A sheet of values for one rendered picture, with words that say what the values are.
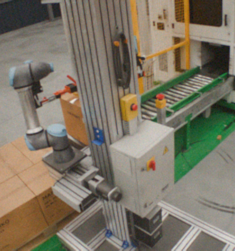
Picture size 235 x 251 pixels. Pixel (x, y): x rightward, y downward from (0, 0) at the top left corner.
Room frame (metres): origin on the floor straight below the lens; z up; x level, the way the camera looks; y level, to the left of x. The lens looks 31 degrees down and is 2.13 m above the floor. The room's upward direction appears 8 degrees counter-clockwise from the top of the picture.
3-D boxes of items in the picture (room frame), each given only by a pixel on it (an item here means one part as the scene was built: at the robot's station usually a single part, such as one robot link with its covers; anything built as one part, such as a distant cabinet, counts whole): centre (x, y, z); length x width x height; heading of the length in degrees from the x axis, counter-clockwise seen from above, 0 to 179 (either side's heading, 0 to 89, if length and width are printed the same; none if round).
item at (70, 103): (2.43, 0.14, 0.87); 0.60 x 0.40 x 0.40; 128
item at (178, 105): (3.00, -1.01, 0.60); 1.60 x 0.10 x 0.09; 128
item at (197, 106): (2.73, -0.77, 0.50); 2.31 x 0.05 x 0.19; 128
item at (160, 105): (2.23, -0.41, 0.50); 0.07 x 0.07 x 1.00; 38
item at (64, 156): (1.52, 0.38, 1.09); 0.15 x 0.15 x 0.10
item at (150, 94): (3.42, -0.68, 0.60); 1.60 x 0.10 x 0.09; 128
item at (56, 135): (1.52, 0.38, 1.20); 0.13 x 0.12 x 0.14; 99
